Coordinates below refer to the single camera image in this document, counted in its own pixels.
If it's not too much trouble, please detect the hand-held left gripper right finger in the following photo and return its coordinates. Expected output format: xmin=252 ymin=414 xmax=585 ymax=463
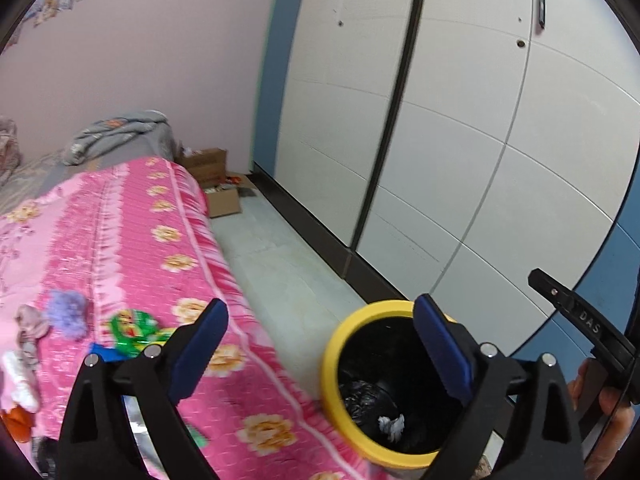
xmin=414 ymin=294 xmax=586 ymax=480

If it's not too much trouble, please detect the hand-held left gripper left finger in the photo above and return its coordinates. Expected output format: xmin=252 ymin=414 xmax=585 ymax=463
xmin=59 ymin=298 xmax=230 ymax=480

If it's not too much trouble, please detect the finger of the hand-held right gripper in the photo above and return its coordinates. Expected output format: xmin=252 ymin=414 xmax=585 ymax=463
xmin=528 ymin=268 xmax=640 ymax=406

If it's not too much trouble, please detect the green snack wrapper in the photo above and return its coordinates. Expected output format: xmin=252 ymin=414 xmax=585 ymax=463
xmin=109 ymin=310 xmax=173 ymax=356

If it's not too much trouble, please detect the yellow rim trash bin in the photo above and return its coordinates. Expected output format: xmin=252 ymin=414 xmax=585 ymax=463
xmin=320 ymin=300 xmax=481 ymax=471

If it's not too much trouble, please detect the purple fluffy pompom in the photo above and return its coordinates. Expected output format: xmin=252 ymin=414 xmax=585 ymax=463
xmin=46 ymin=290 xmax=89 ymax=337

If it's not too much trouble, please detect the orange scrap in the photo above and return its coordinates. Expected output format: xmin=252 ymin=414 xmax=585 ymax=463
xmin=0 ymin=406 xmax=33 ymax=443

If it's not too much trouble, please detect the person's right hand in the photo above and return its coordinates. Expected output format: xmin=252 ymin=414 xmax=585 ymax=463
xmin=567 ymin=360 xmax=636 ymax=466

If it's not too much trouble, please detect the black bin liner bag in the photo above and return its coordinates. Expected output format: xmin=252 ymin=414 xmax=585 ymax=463
xmin=337 ymin=317 xmax=471 ymax=458

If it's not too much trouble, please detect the crumpled white tissue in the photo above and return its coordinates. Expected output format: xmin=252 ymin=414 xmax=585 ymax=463
xmin=377 ymin=414 xmax=406 ymax=443

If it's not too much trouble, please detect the pink floral blanket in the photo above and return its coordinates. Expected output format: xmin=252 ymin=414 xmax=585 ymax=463
xmin=0 ymin=156 xmax=386 ymax=480

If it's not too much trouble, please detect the open brown cardboard box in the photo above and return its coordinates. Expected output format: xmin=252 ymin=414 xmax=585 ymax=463
xmin=202 ymin=187 xmax=243 ymax=219

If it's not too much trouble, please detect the pinkish grey cloth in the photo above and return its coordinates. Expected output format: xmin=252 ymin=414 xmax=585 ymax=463
xmin=14 ymin=305 xmax=51 ymax=356

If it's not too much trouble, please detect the white crumpled cloth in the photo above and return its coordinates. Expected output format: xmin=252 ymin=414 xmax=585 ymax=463
xmin=0 ymin=350 xmax=41 ymax=408

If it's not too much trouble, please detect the dark cloth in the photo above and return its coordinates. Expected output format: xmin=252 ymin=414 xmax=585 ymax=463
xmin=32 ymin=437 xmax=61 ymax=476

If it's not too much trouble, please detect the closed brown cardboard box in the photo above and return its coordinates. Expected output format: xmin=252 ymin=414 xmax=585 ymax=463
xmin=181 ymin=147 xmax=228 ymax=183

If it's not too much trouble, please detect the white panel wardrobe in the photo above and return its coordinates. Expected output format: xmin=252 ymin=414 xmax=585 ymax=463
xmin=252 ymin=0 xmax=640 ymax=361

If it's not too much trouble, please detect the grey folded quilt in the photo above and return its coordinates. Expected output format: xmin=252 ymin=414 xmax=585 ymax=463
xmin=62 ymin=110 xmax=178 ymax=166

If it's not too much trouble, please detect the grey bed sheet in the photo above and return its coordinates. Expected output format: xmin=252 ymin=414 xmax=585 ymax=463
xmin=0 ymin=152 xmax=131 ymax=211

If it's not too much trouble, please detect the white floral quilt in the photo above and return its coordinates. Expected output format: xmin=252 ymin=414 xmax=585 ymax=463
xmin=0 ymin=117 xmax=23 ymax=183

